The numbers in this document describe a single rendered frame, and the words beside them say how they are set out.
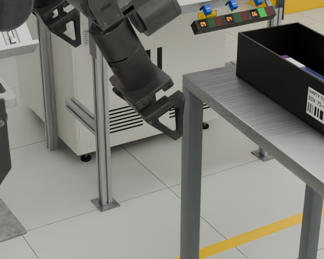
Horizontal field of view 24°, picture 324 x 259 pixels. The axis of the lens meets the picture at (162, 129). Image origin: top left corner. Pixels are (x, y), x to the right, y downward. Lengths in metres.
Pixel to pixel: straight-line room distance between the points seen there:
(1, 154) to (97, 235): 1.48
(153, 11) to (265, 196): 1.88
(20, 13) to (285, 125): 0.80
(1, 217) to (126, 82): 1.73
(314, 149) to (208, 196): 1.36
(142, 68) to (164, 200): 1.77
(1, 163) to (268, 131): 0.62
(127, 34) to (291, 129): 0.63
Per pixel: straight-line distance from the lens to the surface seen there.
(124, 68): 1.07
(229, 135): 3.28
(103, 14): 1.01
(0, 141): 1.17
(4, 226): 2.71
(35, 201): 2.85
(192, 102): 1.83
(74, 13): 1.45
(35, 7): 1.48
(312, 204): 2.23
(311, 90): 1.58
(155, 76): 1.09
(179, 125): 1.11
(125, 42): 1.05
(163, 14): 1.06
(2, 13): 0.96
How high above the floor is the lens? 1.52
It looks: 27 degrees down
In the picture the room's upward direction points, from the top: straight up
